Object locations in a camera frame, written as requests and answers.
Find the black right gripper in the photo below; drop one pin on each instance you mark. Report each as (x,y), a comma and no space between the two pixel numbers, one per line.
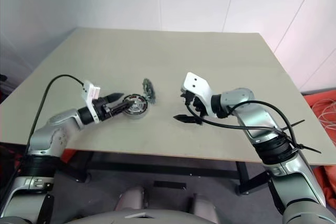
(195,107)

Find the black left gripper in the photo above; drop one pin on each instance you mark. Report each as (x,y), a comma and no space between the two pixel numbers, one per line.
(103,108)

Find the copper wound stator ring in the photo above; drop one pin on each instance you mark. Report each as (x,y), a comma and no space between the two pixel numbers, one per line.
(138,97)

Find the grey finned rotor disc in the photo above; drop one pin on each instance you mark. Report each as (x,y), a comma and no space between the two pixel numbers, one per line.
(148,90)

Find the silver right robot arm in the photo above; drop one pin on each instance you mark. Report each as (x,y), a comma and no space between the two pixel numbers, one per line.
(257,119)

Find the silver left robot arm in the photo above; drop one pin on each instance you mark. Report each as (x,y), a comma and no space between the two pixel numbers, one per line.
(52,132)

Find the black flat floor plate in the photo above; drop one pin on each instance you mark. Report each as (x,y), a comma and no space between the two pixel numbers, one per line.
(170,184)

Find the grey robot torso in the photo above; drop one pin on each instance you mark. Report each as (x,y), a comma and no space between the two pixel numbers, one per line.
(105,218)

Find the orange fabric bag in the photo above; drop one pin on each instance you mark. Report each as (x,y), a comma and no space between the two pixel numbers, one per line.
(328,182)

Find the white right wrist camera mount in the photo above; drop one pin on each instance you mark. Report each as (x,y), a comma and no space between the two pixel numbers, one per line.
(199,85)

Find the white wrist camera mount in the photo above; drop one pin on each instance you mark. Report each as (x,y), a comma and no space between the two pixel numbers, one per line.
(89,93)
(199,85)

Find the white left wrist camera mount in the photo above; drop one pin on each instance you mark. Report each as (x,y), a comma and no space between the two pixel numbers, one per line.
(89,93)

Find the black table frame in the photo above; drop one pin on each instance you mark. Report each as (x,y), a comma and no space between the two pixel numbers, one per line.
(157,167)

